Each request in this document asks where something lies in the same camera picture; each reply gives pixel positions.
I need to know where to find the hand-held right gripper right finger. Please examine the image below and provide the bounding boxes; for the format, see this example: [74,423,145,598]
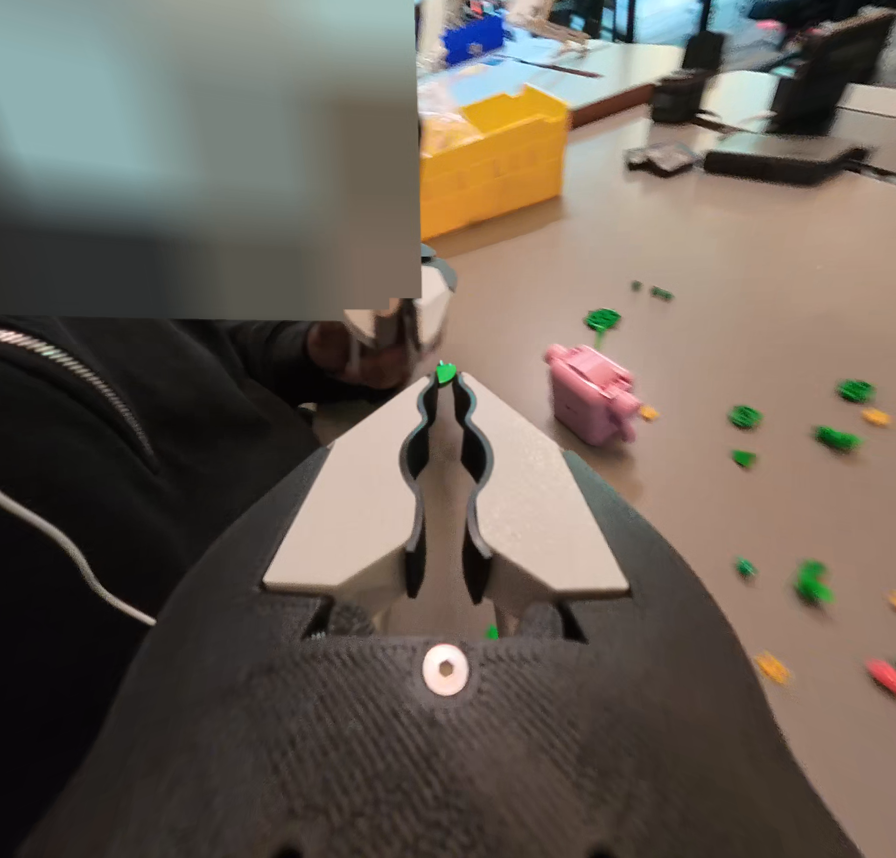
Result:
[450,372,632,631]

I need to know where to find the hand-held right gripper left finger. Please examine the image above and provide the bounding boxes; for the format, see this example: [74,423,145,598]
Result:
[261,374,442,629]

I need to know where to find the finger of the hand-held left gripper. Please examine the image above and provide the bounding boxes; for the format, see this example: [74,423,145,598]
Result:
[343,300,421,365]
[413,263,459,358]

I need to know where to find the person's left forearm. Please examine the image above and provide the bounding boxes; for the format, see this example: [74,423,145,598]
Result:
[224,319,337,407]

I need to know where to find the person's left hand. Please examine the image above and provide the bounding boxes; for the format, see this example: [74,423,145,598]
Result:
[308,322,421,390]

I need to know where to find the pink brick watering can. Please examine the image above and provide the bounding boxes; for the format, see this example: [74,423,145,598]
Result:
[545,342,641,447]

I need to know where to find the yellow plastic bin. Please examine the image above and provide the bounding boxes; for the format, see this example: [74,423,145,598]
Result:
[419,83,571,242]

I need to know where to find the green flat stem piece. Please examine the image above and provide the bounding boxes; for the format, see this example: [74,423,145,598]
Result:
[583,307,624,351]

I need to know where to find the clear plastic bags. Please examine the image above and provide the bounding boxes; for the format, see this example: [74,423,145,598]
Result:
[419,77,484,155]

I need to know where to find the person's black jacket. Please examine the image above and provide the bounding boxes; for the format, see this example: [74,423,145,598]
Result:
[0,315,337,858]

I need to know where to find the small black flat device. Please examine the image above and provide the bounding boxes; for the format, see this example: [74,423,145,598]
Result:
[623,143,704,173]

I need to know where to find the blue plastic bin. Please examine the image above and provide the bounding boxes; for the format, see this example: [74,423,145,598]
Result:
[442,14,506,67]

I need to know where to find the green clawed plant brick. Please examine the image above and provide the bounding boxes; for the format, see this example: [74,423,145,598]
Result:
[794,560,834,606]

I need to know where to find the wooden cardboard stand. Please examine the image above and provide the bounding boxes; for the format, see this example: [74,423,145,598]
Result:
[507,0,606,57]

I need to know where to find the black flat bar device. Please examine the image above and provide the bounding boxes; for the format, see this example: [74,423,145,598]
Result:
[703,133,872,187]

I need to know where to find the black desktop device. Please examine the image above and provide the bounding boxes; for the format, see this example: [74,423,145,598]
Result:
[766,7,896,138]

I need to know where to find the white cable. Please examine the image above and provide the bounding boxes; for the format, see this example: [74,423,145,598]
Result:
[0,490,158,628]

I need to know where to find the black camera box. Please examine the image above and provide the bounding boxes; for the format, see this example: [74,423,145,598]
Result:
[651,70,704,126]

